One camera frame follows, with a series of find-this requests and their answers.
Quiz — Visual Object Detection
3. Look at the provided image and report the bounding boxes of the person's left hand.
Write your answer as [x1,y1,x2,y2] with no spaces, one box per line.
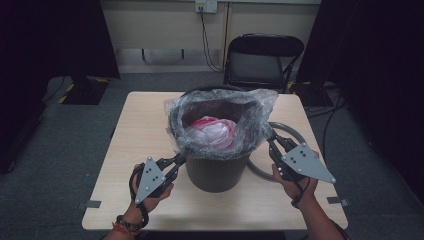
[131,163,175,214]

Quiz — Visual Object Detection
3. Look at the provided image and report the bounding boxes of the dark grey trash bin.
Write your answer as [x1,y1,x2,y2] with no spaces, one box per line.
[169,84,264,194]

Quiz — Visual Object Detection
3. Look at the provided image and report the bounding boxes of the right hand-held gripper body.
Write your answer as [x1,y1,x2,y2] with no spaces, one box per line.
[270,143,337,184]

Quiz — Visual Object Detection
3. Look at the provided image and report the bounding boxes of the grey bin rim ring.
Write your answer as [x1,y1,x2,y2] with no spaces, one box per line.
[247,121,308,183]

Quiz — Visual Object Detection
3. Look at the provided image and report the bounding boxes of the beige wall conduit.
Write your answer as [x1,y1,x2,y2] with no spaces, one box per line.
[222,2,232,71]

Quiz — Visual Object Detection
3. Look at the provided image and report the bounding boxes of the grey table edge bracket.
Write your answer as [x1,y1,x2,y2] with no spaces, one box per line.
[326,196,350,208]
[78,199,102,210]

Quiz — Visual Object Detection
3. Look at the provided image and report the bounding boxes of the black curtain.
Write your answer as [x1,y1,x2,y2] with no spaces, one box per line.
[0,0,121,174]
[296,0,424,201]

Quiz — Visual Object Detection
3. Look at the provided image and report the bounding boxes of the black power cable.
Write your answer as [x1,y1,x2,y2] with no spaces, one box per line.
[199,7,225,73]

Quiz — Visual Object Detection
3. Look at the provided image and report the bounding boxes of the clear plastic bin bag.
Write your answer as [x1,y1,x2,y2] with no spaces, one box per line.
[163,88,279,161]

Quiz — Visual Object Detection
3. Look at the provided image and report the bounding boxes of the dark bead bracelet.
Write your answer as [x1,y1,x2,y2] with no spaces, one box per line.
[114,214,144,232]

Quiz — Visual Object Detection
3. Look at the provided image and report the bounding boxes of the black stand base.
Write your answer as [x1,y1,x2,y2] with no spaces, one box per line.
[293,81,334,108]
[58,75,111,106]

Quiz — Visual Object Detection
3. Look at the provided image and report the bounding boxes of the black folding chair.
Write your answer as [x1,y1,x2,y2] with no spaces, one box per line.
[223,33,305,94]

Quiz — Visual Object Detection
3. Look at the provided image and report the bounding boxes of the person's right hand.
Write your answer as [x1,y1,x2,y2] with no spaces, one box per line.
[271,164,320,207]

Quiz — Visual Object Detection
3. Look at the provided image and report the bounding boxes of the black floor cable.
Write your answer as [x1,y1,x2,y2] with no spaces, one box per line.
[304,87,347,161]

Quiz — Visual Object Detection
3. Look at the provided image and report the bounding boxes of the white wall socket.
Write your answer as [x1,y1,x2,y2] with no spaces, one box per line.
[194,0,218,14]

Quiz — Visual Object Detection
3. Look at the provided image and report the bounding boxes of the red string bracelet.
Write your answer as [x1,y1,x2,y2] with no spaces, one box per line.
[111,222,135,235]

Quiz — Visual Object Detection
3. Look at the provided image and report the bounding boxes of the red and white plastic bag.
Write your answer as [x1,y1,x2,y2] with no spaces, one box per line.
[185,115,238,152]

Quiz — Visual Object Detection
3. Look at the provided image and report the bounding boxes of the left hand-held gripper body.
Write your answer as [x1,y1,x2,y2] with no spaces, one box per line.
[134,156,172,204]

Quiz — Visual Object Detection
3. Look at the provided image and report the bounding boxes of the black wrist strap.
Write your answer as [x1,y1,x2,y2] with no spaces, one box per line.
[290,177,312,208]
[129,165,150,228]

